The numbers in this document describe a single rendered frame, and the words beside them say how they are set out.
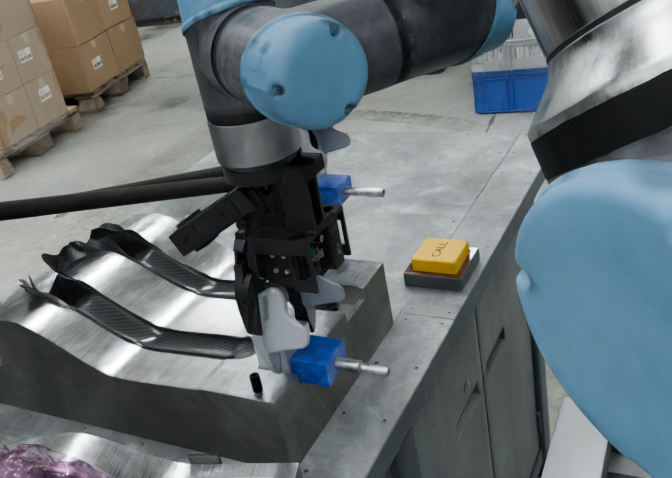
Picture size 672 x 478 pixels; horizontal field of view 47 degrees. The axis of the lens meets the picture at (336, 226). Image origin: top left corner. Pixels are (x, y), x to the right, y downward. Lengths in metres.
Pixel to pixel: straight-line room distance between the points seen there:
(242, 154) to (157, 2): 7.29
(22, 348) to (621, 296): 0.80
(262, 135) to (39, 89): 4.25
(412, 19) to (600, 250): 0.38
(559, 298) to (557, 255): 0.02
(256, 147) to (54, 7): 4.69
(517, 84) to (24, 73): 2.70
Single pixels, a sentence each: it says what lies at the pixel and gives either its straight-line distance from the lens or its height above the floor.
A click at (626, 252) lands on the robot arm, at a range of 0.21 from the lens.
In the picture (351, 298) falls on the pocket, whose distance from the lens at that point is 0.90.
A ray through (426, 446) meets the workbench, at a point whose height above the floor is 0.59.
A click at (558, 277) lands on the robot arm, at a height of 1.22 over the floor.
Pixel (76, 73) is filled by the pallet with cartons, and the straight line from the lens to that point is 5.37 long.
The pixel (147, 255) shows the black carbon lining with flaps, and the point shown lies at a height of 0.92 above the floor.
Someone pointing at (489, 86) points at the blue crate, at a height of 0.14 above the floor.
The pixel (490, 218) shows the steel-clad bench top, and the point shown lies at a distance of 1.19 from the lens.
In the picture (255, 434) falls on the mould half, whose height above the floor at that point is 0.84.
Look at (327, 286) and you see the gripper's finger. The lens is 0.77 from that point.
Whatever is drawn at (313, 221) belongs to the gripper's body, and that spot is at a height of 1.06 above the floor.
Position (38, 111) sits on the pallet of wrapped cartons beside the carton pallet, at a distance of 4.84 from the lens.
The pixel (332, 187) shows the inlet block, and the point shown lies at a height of 0.94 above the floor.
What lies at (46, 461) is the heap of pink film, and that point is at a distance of 0.74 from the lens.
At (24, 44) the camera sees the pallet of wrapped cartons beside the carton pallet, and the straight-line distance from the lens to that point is 4.82.
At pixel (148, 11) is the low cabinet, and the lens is 8.01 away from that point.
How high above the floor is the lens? 1.35
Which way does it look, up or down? 26 degrees down
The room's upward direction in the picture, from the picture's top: 11 degrees counter-clockwise
